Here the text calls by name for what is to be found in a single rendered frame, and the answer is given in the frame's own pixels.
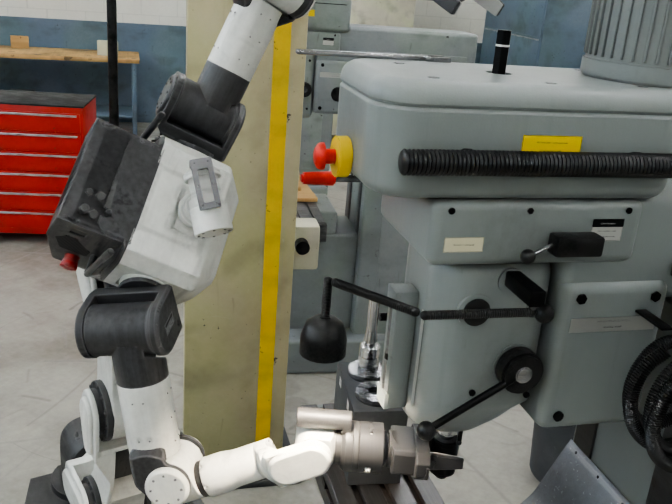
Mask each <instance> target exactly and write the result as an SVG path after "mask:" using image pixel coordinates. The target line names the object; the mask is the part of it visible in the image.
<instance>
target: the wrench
mask: <svg viewBox="0 0 672 504"><path fill-rule="evenodd" d="M295 52H296V53H297V54H299V55H318V56H338V57H359V58H379V59H399V60H419V61H423V60H424V61H427V62H443V63H451V58H448V57H444V56H443V55H427V54H425V55H424V54H419V55H413V54H397V53H374V52H354V51H335V50H315V49H296V51H295Z"/></svg>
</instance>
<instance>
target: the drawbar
mask: <svg viewBox="0 0 672 504"><path fill-rule="evenodd" d="M511 32H512V31H511V30H502V29H498V32H497V39H496V44H500V45H510V39H511ZM508 53H509V47H499V46H496V47H495V54H494V61H493V68H492V73H494V74H504V75H505V73H506V66H507V60H508Z"/></svg>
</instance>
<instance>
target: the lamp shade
mask: <svg viewBox="0 0 672 504"><path fill-rule="evenodd" d="M346 346H347V335H346V331H345V327H344V324H343V322H342V321H341V320H340V319H338V318H337V317H335V316H334V315H332V314H330V316H329V317H326V318H325V317H322V316H321V313H320V314H317V315H314V316H312V317H310V318H308V319H307V320H306V323H305V325H304V327H303V329H302V332H301V334H300V347H299V353H300V355H301V356H302V357H303V358H305V359H306V360H309V361H311V362H315V363H323V364H328V363H335V362H338V361H341V360H342V359H344V358H345V356H346Z"/></svg>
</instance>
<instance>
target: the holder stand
mask: <svg viewBox="0 0 672 504"><path fill-rule="evenodd" d="M381 369H382V362H379V364H378V371H377V372H375V373H371V374H367V373H363V372H361V371H359V370H358V360H356V361H353V362H338V364H337V375H336V387H335V399H334V409H335V410H348V411H352V420H355V421H368V422H381V423H384V430H386V432H387V434H388V430H390V428H391V425H398V426H407V420H408V415H407V414H406V413H405V411H404V410H403V408H402V407H400V408H388V409H383V408H382V406H381V404H380V402H379V401H378V399H377V397H376V396H377V387H378V382H380V379H381ZM343 472H344V476H345V479H346V483H347V485H366V484H394V483H400V477H401V474H391V473H390V468H387V467H386V465H384V467H382V471H381V474H372V473H359V472H346V471H343Z"/></svg>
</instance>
